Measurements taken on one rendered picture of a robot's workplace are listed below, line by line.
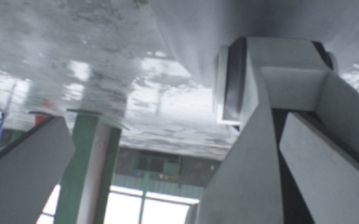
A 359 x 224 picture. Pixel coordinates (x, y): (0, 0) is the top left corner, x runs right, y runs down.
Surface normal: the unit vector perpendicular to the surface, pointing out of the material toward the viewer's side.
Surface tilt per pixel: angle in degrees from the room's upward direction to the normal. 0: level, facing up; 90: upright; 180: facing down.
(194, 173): 90
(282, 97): 43
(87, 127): 90
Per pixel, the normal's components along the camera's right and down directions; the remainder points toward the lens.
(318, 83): -0.22, 0.51
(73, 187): -0.08, -0.27
